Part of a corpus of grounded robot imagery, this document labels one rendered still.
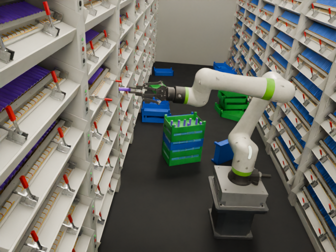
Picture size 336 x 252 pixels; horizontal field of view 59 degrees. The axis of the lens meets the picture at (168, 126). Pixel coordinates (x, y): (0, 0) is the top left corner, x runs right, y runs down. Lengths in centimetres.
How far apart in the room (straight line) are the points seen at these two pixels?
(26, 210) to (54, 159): 23
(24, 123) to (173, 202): 156
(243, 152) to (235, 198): 28
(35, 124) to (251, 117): 131
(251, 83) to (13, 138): 116
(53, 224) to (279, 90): 121
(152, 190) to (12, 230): 159
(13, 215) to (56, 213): 29
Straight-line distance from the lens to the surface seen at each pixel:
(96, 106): 144
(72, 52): 113
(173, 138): 245
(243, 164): 179
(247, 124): 187
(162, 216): 214
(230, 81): 156
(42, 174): 100
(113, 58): 183
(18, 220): 87
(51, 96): 101
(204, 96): 158
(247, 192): 183
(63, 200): 120
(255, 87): 160
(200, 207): 224
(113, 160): 208
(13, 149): 77
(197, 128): 249
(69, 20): 110
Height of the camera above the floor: 150
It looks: 28 degrees down
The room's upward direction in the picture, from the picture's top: 5 degrees clockwise
